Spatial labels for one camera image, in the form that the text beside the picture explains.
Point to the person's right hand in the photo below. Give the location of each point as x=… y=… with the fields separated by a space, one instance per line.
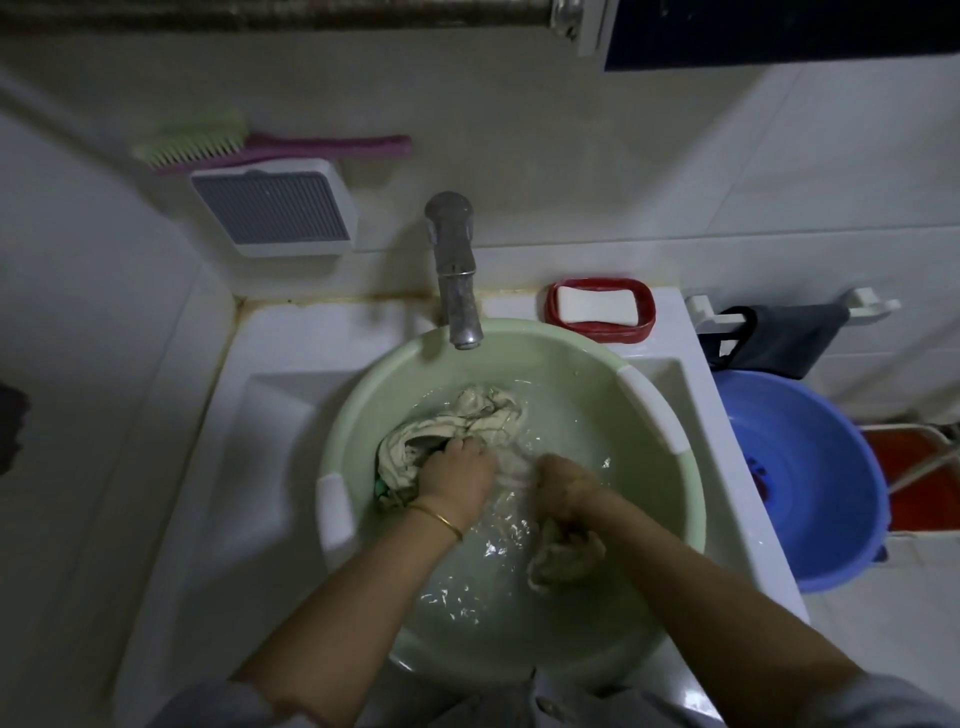
x=566 y=487

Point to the person's left hand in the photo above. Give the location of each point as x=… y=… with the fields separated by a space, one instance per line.
x=454 y=480

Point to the cream leaf-patterned clothes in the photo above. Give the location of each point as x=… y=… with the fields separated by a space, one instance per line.
x=435 y=435

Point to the light green plastic basin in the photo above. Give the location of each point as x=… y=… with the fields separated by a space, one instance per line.
x=652 y=480

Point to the white soap bar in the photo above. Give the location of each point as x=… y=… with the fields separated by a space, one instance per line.
x=596 y=305

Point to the red soap dish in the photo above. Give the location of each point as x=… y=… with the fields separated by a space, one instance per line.
x=646 y=311

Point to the metal faucet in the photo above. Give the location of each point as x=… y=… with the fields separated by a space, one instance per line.
x=457 y=270

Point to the person's left forearm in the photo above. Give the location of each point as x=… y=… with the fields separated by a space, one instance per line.
x=345 y=615

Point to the person's right forearm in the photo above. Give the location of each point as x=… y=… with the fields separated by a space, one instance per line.
x=720 y=600

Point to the person's grey patterned shirt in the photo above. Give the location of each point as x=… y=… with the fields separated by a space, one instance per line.
x=600 y=701

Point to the gold bangle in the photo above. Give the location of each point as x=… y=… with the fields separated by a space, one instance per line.
x=435 y=519

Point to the white ceramic sink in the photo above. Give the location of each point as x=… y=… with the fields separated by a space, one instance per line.
x=225 y=480

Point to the blue plastic basin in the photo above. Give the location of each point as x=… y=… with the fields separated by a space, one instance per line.
x=817 y=480

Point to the dark grey cloth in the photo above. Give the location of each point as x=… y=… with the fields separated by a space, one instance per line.
x=787 y=339

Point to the red bucket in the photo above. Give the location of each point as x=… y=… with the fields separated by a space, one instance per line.
x=922 y=480

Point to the green and pink scrub brush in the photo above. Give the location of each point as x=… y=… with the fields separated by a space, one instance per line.
x=300 y=148

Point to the dark purple towel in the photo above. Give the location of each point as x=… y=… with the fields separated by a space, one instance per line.
x=11 y=427

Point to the rusty metal towel bar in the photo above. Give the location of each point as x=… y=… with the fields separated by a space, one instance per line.
x=285 y=13

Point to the white wall box grey ribbed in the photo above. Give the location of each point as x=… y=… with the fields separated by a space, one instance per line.
x=274 y=206

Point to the white wall towel rack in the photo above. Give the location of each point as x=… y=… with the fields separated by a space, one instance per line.
x=874 y=306

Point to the white wall cabinet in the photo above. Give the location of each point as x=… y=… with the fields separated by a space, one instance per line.
x=772 y=37

